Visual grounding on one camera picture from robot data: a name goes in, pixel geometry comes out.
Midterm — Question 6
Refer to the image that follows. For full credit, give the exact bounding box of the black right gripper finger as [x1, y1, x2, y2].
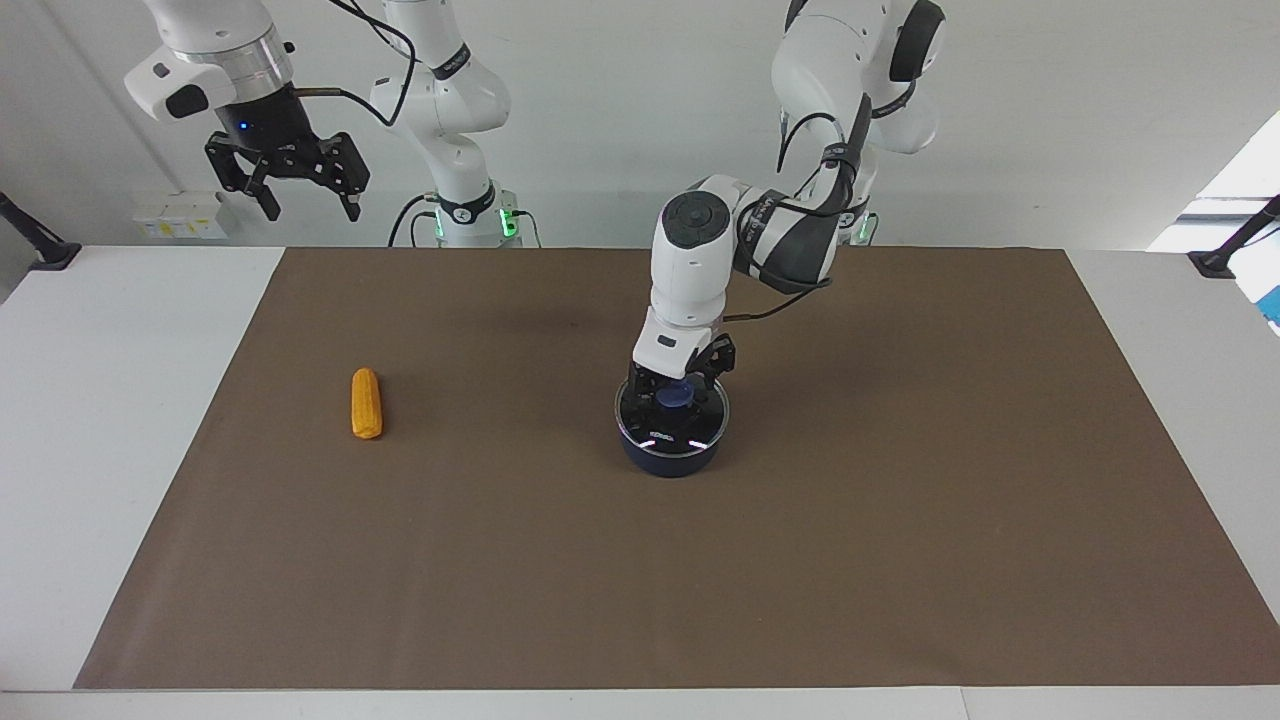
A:
[334, 131, 371, 223]
[204, 134, 281, 222]

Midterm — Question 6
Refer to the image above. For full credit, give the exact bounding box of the glass lid with blue knob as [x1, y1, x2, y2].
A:
[616, 378, 730, 451]

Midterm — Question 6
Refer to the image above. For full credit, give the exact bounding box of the yellow corn cob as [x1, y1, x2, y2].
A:
[351, 368, 384, 440]

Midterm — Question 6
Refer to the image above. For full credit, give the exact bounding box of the dark blue saucepan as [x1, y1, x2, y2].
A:
[614, 380, 731, 479]

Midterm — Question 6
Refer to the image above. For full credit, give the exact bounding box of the black clamp stand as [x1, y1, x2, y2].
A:
[1188, 195, 1280, 279]
[0, 192, 81, 271]

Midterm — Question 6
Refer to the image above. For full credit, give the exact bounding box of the brown table mat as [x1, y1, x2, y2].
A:
[73, 247, 1280, 691]

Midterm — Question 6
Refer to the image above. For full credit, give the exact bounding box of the white wall socket box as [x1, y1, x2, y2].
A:
[133, 192, 229, 241]

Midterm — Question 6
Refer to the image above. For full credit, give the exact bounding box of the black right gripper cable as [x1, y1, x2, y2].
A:
[295, 0, 419, 128]

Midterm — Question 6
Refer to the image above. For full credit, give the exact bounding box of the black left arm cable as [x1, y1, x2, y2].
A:
[725, 95, 873, 323]

